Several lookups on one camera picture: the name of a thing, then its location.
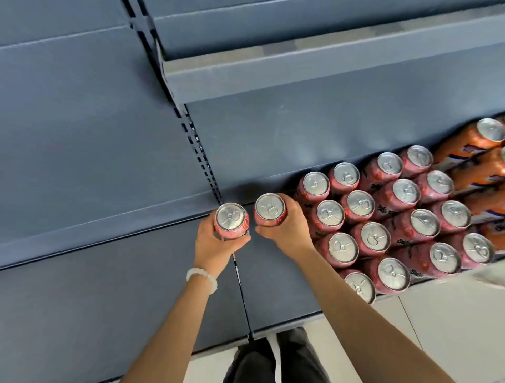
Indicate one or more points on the person's left hand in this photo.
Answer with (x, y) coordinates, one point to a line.
(213, 252)

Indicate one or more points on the person's right hand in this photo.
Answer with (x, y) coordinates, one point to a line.
(296, 236)

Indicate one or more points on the pink printed soda can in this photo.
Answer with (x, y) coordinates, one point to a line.
(232, 217)
(375, 236)
(455, 213)
(393, 274)
(406, 191)
(360, 203)
(419, 156)
(343, 246)
(361, 286)
(478, 248)
(345, 173)
(390, 163)
(315, 183)
(270, 207)
(440, 182)
(330, 213)
(425, 222)
(445, 257)

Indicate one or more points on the grey metal shelf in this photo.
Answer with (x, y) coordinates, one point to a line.
(79, 158)

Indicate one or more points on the orange striped soda can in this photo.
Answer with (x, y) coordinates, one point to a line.
(485, 169)
(487, 201)
(491, 129)

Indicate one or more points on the person's left forearm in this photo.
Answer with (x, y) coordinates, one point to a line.
(169, 335)

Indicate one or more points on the person's right forearm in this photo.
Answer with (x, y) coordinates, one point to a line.
(367, 323)

